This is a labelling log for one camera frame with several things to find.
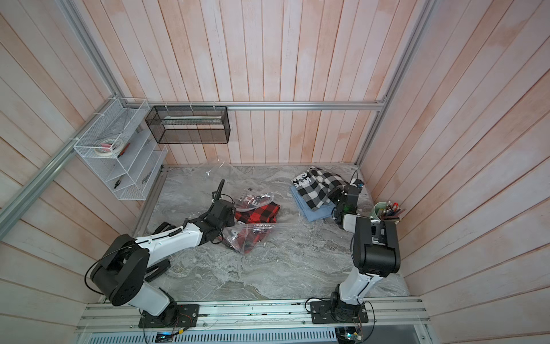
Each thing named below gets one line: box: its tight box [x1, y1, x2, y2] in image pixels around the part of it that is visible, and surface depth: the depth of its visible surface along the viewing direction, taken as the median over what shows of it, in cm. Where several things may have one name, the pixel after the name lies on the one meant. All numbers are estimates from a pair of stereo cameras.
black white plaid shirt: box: [291, 166, 349, 211], surface depth 105 cm
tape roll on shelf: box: [93, 137, 123, 157], surface depth 75 cm
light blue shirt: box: [290, 184, 336, 222], surface depth 101 cm
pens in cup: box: [377, 200, 407, 221], surface depth 81 cm
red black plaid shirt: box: [230, 192, 281, 255], surface depth 91 cm
